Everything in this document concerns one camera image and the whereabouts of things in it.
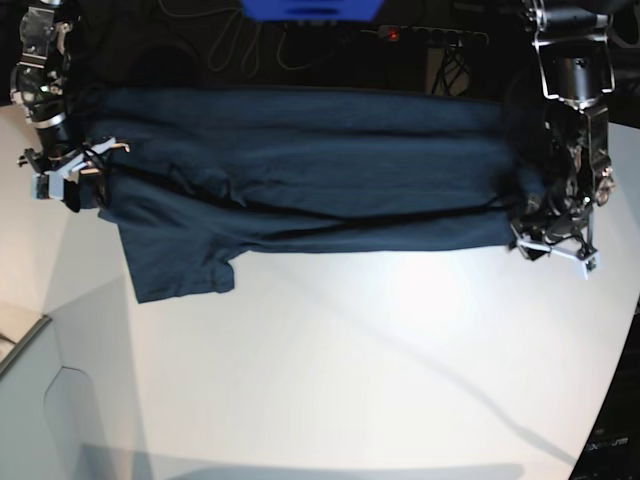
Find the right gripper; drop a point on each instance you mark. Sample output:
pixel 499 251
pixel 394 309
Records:
pixel 92 189

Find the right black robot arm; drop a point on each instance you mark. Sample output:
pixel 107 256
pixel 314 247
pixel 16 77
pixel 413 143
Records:
pixel 40 82

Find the black power strip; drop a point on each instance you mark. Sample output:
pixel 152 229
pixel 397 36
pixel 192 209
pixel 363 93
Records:
pixel 432 37

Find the dark blue t-shirt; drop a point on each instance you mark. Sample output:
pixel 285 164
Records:
pixel 208 175

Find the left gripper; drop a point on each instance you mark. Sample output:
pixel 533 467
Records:
pixel 550 225

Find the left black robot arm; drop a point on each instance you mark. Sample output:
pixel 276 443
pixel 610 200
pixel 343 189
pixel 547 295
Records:
pixel 573 57

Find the blue plastic box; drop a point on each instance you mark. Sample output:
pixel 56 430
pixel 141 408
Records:
pixel 311 10

